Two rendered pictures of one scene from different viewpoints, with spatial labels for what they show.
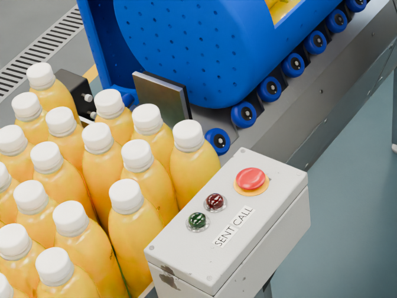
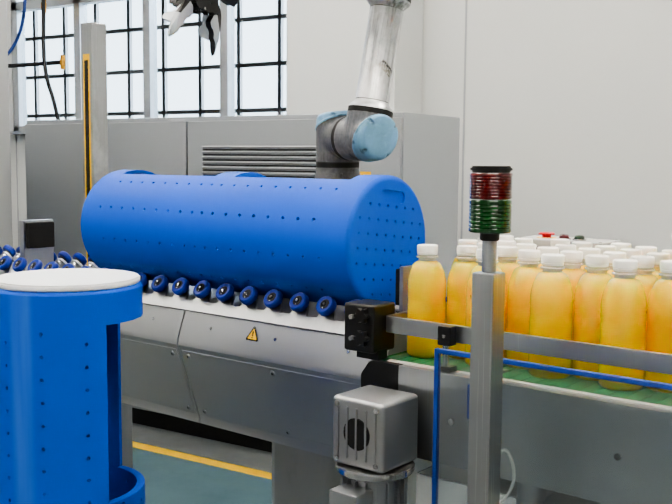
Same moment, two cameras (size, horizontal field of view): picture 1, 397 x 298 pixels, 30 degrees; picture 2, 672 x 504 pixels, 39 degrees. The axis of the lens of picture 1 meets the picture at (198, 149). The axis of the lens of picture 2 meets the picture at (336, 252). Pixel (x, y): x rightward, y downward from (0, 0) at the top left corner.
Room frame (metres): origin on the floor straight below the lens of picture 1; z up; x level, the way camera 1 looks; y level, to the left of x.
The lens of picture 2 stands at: (1.33, 1.95, 1.27)
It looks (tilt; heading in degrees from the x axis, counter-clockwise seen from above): 6 degrees down; 264
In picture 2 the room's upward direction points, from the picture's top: straight up
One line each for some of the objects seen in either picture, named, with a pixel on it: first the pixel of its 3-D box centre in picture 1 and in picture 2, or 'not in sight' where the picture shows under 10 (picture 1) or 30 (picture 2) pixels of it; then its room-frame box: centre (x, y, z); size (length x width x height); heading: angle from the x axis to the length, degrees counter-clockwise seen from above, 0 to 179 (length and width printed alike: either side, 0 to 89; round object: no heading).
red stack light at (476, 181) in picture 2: not in sight; (490, 185); (0.94, 0.56, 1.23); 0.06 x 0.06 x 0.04
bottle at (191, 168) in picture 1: (199, 187); not in sight; (0.75, 0.01, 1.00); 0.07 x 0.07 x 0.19
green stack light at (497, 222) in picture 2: not in sight; (490, 215); (0.94, 0.56, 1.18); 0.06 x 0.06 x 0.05
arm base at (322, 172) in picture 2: not in sight; (337, 180); (1.04, -0.58, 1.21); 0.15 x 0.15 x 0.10
